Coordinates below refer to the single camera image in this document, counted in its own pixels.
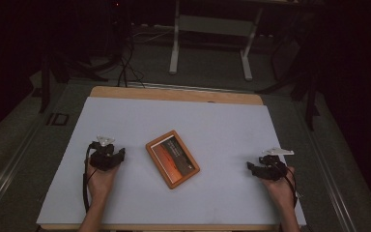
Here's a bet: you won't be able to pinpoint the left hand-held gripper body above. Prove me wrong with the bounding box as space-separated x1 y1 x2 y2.
88 134 120 172

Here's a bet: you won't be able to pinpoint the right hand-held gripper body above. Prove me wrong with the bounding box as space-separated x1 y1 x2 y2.
258 147 295 182

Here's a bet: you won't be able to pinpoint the wooden picture frame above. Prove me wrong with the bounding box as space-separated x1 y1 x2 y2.
145 130 201 190

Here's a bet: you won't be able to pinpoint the person's right hand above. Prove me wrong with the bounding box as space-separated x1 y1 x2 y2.
260 165 297 211

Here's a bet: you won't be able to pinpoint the person's left hand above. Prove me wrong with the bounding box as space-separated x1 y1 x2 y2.
86 159 121 201

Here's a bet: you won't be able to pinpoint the black floor socket plate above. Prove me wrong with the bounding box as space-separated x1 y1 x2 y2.
45 112 70 127

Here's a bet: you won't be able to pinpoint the pale blue table mat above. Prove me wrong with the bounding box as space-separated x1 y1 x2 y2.
36 96 307 227

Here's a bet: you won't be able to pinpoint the wooden table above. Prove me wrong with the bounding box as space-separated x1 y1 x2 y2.
40 85 281 232

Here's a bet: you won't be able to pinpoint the black stand with legs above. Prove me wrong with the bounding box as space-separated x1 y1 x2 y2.
254 18 328 132

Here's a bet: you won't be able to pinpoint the silver floor strip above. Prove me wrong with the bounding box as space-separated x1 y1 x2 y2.
126 81 258 95

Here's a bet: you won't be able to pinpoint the black tripod stand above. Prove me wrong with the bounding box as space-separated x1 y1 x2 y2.
38 44 124 114

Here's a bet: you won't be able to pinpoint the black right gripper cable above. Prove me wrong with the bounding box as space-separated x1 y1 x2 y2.
282 166 300 209

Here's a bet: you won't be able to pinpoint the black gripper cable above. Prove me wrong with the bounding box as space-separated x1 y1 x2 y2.
82 143 99 215
282 166 300 209

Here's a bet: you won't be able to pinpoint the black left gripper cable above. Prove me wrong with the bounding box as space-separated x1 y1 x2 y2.
82 143 99 215

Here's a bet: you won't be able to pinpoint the metal floor rail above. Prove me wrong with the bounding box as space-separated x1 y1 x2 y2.
0 96 66 223
298 102 359 232

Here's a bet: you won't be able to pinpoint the black floor cables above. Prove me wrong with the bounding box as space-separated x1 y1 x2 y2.
115 30 147 89

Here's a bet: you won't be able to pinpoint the white metal desk frame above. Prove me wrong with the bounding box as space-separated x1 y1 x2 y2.
168 0 266 82

